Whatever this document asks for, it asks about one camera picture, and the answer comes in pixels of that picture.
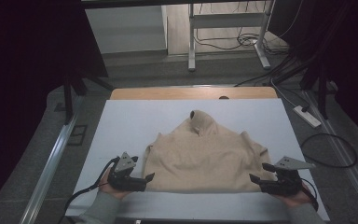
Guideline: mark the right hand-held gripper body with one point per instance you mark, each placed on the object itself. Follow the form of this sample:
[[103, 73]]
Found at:
[[287, 182]]

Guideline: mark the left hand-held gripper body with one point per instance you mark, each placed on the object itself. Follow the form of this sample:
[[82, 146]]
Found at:
[[123, 178]]

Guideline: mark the black stand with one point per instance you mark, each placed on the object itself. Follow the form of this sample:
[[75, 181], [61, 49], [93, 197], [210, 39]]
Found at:
[[323, 99], [68, 102]]

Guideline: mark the person's right hand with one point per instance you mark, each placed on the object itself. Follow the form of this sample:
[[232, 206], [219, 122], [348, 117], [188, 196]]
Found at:
[[296, 200]]

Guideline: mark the white table cover board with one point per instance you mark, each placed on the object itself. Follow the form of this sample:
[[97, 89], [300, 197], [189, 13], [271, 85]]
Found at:
[[136, 124]]

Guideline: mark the black curtain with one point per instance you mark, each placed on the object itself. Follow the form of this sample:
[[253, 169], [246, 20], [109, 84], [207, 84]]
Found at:
[[18, 62], [354, 46]]

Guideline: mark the beige knit sweater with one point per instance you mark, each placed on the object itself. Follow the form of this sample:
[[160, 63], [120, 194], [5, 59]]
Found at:
[[199, 161]]

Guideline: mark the wooden table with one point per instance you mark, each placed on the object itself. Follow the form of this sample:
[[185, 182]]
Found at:
[[167, 92]]

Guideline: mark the metal floor rail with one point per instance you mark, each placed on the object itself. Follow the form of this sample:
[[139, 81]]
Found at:
[[48, 174], [348, 161]]

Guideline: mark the person's left hand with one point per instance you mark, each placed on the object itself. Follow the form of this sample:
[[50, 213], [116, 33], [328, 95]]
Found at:
[[110, 189]]

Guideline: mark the black floor socket frame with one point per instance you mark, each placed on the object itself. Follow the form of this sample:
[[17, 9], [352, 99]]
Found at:
[[77, 135]]

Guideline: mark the white panel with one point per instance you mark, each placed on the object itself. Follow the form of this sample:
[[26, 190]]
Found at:
[[126, 29]]

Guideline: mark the white metal desk frame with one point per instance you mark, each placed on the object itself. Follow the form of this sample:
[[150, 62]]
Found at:
[[227, 20]]

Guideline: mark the white power strip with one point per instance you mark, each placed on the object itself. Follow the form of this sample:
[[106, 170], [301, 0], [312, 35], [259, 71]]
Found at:
[[307, 117]]

